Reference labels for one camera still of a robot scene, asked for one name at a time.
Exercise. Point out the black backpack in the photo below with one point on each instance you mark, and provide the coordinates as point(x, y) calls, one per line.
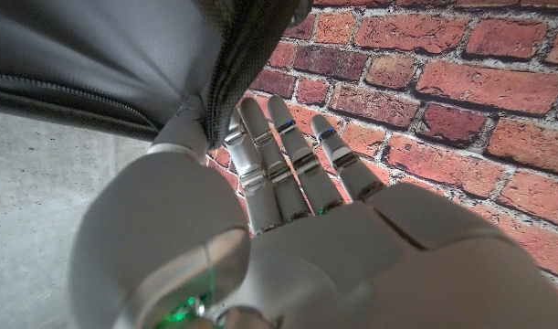
point(123, 55)

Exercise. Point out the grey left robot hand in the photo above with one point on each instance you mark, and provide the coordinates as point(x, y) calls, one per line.
point(351, 265)

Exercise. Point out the brick print backdrop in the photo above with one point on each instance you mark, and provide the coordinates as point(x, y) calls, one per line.
point(443, 91)

